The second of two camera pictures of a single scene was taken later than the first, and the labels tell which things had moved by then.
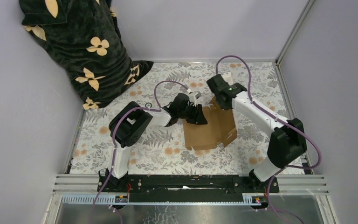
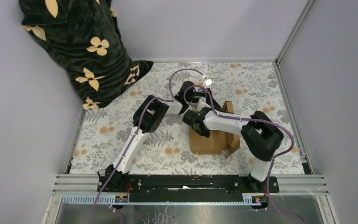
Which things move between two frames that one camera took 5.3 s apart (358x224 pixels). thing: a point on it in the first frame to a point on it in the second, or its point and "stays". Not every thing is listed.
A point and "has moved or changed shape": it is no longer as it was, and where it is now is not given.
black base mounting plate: [188, 188] stays
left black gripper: [197, 117] to [213, 101]
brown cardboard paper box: [221, 129] has moved or changed shape
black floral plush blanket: [81, 38] stays
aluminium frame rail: [84, 189] stays
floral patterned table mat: [205, 118] stays
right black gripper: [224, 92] to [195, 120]
